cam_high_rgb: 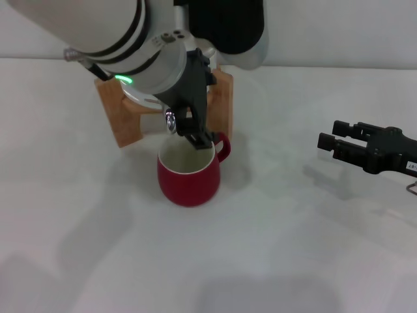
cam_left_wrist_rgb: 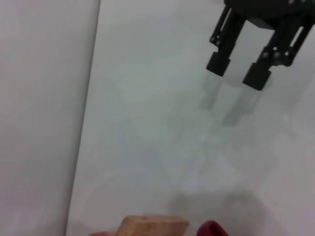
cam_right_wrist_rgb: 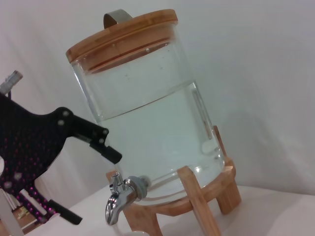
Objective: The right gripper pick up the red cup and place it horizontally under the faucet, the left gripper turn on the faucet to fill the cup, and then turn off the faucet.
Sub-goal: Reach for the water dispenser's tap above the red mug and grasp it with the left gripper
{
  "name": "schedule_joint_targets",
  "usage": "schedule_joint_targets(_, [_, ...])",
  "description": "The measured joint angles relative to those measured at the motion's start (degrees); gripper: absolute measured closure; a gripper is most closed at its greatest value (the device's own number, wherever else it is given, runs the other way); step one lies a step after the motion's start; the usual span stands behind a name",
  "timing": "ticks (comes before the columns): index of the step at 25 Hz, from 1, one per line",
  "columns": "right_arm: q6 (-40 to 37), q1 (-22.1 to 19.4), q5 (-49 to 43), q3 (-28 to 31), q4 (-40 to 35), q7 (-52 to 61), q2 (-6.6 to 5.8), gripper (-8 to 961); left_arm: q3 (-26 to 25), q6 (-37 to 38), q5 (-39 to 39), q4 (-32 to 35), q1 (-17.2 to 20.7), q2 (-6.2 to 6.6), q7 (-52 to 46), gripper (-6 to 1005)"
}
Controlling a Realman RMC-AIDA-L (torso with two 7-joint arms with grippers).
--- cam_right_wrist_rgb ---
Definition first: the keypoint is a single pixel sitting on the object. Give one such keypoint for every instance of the wooden dispenser stand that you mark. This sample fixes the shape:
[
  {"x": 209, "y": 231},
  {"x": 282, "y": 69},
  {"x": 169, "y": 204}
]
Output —
[{"x": 197, "y": 196}]

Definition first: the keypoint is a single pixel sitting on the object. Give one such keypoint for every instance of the chrome dispenser faucet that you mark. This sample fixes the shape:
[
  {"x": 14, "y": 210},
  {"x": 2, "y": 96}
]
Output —
[{"x": 120, "y": 194}]

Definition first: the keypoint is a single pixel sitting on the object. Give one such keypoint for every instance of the round wooden jar lid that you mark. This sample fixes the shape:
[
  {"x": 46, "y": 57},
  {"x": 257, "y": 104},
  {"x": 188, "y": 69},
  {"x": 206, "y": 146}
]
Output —
[{"x": 123, "y": 37}]

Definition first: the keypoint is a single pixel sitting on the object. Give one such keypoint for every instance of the clear glass water dispenser jar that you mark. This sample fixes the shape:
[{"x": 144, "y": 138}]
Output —
[{"x": 152, "y": 127}]

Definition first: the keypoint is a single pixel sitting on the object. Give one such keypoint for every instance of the white background post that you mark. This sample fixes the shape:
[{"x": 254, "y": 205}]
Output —
[{"x": 8, "y": 216}]

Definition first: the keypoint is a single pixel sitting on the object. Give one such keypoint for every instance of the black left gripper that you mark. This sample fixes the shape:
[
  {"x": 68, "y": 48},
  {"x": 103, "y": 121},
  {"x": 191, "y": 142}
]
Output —
[{"x": 27, "y": 142}]

